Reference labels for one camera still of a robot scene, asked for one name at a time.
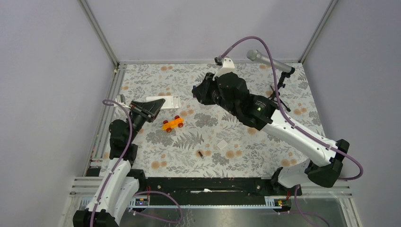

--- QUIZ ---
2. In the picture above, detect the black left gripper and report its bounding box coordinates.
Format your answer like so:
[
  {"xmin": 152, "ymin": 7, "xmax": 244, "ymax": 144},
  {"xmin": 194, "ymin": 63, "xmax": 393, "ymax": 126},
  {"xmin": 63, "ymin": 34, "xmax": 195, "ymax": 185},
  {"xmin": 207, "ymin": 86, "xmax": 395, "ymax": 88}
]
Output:
[{"xmin": 127, "ymin": 99, "xmax": 165, "ymax": 143}]

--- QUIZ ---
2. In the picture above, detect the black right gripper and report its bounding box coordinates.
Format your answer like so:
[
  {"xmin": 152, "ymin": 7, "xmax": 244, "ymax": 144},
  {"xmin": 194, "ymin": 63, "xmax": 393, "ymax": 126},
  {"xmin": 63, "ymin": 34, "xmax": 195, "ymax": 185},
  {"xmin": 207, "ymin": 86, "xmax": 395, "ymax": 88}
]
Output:
[{"xmin": 192, "ymin": 72, "xmax": 238, "ymax": 116}]

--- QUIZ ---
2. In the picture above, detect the white remote control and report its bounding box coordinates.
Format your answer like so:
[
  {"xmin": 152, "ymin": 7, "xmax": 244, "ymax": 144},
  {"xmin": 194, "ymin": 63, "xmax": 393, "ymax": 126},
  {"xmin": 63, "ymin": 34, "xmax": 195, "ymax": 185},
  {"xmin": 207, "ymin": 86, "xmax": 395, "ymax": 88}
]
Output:
[{"xmin": 145, "ymin": 96, "xmax": 181, "ymax": 110}]

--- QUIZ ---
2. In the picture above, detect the white battery cover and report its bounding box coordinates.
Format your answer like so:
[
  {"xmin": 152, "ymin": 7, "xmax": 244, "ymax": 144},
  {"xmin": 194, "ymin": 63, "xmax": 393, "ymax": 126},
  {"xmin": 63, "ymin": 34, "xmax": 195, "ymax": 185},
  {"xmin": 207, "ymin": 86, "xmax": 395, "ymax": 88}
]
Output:
[{"xmin": 216, "ymin": 140, "xmax": 228, "ymax": 150}]

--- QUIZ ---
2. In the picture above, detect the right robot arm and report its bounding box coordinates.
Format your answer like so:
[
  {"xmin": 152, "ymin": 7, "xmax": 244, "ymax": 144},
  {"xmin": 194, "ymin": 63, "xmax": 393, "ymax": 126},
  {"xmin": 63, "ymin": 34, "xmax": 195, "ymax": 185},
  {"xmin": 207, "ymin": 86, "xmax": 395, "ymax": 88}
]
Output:
[{"xmin": 192, "ymin": 72, "xmax": 349, "ymax": 195}]

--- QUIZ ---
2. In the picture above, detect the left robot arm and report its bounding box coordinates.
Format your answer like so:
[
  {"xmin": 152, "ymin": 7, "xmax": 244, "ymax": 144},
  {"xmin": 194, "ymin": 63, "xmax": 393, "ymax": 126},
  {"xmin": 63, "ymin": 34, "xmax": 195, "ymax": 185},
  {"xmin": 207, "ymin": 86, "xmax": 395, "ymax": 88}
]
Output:
[{"xmin": 72, "ymin": 98, "xmax": 165, "ymax": 227}]

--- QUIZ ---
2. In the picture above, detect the orange toy car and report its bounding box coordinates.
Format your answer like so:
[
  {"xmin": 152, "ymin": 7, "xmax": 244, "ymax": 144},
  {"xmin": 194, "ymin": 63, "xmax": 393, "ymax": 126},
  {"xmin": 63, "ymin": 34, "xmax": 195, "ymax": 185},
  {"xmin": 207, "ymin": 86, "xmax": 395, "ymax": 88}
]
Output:
[{"xmin": 162, "ymin": 115, "xmax": 184, "ymax": 132}]

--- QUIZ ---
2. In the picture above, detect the floral patterned table mat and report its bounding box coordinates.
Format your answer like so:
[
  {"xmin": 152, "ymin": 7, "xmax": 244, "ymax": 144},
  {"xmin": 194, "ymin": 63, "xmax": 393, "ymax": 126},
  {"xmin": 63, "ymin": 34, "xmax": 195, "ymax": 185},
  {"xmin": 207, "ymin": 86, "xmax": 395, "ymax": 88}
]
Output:
[{"xmin": 120, "ymin": 64, "xmax": 306, "ymax": 177}]

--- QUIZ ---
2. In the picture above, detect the silver microphone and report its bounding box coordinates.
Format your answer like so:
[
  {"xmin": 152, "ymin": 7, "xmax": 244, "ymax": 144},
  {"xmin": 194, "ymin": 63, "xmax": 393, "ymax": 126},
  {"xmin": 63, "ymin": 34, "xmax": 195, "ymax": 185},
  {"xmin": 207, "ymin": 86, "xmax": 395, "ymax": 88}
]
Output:
[{"xmin": 246, "ymin": 50, "xmax": 295, "ymax": 75}]

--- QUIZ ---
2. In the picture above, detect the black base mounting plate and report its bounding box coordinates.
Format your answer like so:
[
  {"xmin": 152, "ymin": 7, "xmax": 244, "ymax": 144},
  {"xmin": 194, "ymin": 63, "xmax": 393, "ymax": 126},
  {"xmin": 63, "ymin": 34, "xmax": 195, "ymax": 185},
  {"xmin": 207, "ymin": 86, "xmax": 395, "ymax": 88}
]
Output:
[{"xmin": 138, "ymin": 177, "xmax": 302, "ymax": 206}]

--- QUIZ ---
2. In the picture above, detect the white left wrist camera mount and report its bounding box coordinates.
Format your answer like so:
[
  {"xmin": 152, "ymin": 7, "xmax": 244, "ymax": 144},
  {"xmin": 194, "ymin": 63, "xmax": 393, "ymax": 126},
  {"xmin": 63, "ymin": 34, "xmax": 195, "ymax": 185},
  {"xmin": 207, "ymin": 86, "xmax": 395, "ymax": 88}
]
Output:
[{"xmin": 115, "ymin": 94, "xmax": 126, "ymax": 105}]

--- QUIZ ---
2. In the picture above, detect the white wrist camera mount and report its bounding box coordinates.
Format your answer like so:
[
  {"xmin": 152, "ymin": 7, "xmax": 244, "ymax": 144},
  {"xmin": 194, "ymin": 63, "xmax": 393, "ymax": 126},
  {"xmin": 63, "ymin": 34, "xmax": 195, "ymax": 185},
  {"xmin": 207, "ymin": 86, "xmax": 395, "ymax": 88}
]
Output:
[
  {"xmin": 115, "ymin": 94, "xmax": 126, "ymax": 105},
  {"xmin": 212, "ymin": 57, "xmax": 235, "ymax": 81}
]

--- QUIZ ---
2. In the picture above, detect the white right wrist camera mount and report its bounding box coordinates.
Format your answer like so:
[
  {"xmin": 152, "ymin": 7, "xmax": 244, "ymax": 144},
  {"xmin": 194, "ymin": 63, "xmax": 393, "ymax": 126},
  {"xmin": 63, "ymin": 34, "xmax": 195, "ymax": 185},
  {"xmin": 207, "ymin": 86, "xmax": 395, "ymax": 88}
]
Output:
[{"xmin": 212, "ymin": 57, "xmax": 235, "ymax": 81}]

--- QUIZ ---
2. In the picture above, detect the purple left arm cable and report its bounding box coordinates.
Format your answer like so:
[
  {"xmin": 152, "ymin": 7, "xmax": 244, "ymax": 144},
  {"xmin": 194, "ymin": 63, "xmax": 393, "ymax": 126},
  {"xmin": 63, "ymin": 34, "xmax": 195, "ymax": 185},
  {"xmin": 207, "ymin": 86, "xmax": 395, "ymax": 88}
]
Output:
[{"xmin": 89, "ymin": 99, "xmax": 134, "ymax": 227}]

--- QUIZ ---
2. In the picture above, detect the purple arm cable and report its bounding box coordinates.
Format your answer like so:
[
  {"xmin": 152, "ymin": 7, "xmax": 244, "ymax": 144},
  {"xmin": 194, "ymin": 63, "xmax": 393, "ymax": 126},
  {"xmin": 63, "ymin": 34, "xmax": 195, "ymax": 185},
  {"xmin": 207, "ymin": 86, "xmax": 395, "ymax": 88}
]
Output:
[
  {"xmin": 89, "ymin": 99, "xmax": 134, "ymax": 227},
  {"xmin": 215, "ymin": 36, "xmax": 365, "ymax": 182}
]

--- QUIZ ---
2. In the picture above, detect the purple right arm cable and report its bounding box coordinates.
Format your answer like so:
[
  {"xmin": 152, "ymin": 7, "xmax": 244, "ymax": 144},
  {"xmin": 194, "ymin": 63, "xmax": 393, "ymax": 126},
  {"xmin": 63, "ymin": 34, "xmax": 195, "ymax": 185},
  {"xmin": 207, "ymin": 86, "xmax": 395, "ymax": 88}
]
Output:
[{"xmin": 215, "ymin": 36, "xmax": 365, "ymax": 182}]

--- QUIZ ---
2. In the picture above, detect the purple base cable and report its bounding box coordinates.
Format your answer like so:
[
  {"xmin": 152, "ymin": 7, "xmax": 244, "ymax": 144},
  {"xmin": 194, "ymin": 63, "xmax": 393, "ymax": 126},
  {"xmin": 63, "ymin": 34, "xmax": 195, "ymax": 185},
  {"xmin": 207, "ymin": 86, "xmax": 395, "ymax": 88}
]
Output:
[{"xmin": 128, "ymin": 192, "xmax": 183, "ymax": 225}]

